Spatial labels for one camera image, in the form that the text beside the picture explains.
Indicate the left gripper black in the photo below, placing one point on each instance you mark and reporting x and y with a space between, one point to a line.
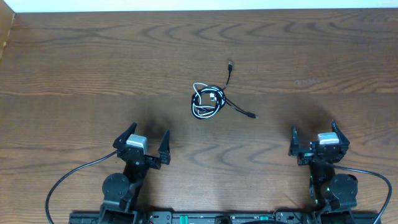
148 158

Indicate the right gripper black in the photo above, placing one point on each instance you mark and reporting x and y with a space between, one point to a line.
345 143

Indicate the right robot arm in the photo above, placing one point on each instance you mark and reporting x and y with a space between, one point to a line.
331 192

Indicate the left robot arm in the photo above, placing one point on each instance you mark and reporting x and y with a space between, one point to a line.
121 190

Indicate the cardboard box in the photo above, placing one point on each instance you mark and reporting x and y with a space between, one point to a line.
7 16

